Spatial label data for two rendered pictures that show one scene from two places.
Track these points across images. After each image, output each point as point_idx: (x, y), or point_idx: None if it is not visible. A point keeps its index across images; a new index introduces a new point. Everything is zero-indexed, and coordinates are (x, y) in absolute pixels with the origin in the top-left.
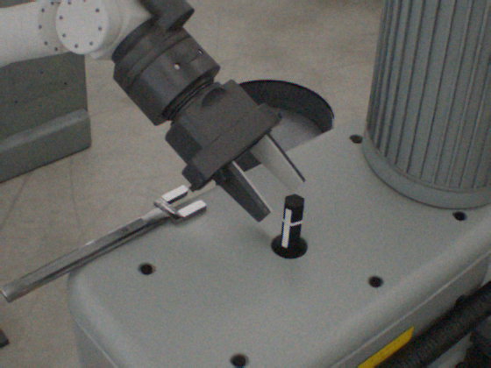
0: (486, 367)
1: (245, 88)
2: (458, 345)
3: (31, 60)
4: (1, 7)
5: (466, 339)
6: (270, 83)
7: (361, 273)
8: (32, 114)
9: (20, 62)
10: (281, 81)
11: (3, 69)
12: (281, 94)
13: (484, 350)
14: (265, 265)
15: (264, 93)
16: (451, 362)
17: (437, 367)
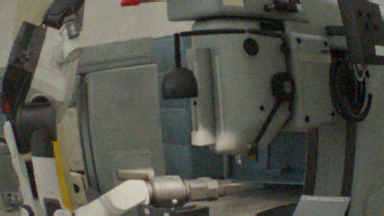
0: (348, 75)
1: (272, 211)
2: (320, 30)
3: (135, 215)
4: (112, 176)
5: (324, 31)
6: (286, 206)
7: None
8: None
9: (129, 215)
10: (293, 204)
11: (118, 215)
12: (292, 211)
13: (331, 33)
14: None
15: (283, 213)
16: (320, 37)
17: (313, 34)
